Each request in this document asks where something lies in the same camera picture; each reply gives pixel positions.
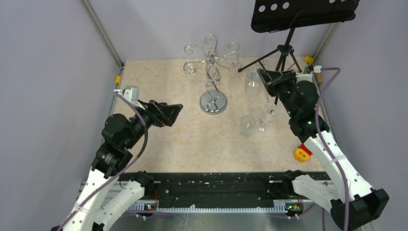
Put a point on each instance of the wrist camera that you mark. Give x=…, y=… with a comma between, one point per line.
x=130, y=93
x=309, y=72

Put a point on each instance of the aluminium frame post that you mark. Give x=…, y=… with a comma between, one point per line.
x=328, y=34
x=102, y=32

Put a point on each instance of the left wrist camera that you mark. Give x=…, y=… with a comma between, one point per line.
x=130, y=93

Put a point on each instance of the aluminium frame post right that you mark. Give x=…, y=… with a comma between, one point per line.
x=328, y=34

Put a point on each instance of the yellow clip left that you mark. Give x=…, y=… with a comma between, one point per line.
x=118, y=79

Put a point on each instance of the aluminium frame post left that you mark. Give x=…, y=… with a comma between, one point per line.
x=102, y=32

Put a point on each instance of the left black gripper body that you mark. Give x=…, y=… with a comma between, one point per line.
x=153, y=118

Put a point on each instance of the black music stand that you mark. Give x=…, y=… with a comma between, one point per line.
x=279, y=15

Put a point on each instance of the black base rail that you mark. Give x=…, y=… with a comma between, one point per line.
x=219, y=190

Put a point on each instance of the chrome wine glass rack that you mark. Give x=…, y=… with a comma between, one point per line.
x=213, y=101

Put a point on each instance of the yellow corner clip right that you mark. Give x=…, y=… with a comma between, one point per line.
x=309, y=59

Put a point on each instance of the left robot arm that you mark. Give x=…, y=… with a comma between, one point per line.
x=125, y=140

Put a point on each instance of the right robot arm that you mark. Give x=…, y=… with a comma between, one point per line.
x=351, y=201

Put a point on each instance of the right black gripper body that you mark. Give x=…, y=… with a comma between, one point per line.
x=283, y=87

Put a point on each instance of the brown block on rail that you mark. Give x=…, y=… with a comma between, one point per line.
x=319, y=78

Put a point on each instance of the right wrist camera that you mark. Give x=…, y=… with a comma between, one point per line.
x=309, y=72

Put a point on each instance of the yellow and red toy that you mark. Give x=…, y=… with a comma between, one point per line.
x=302, y=153

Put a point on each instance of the white cable duct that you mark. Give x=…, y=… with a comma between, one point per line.
x=280, y=207

